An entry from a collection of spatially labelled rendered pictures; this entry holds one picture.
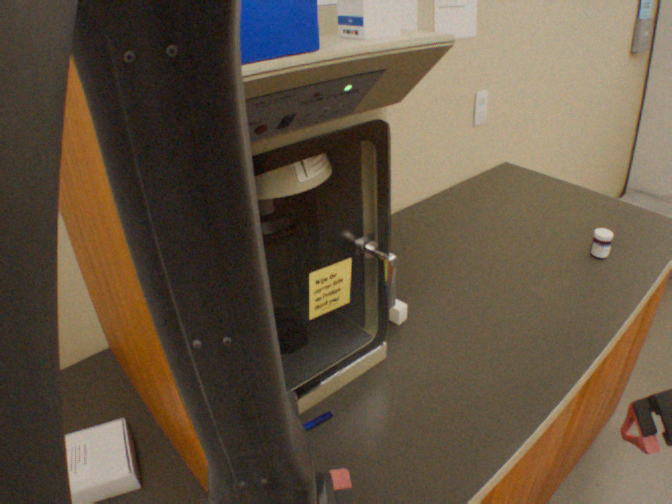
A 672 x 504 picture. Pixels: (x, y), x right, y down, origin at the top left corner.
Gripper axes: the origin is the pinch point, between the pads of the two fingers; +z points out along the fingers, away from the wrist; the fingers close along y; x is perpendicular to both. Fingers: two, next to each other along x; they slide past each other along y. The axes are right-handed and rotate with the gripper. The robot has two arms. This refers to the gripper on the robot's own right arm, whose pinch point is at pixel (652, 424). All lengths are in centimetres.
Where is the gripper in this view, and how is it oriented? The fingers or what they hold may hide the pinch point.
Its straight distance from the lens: 76.8
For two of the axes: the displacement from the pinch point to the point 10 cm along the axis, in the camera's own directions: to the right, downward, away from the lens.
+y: -9.9, 1.2, -1.1
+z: -0.3, 5.0, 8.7
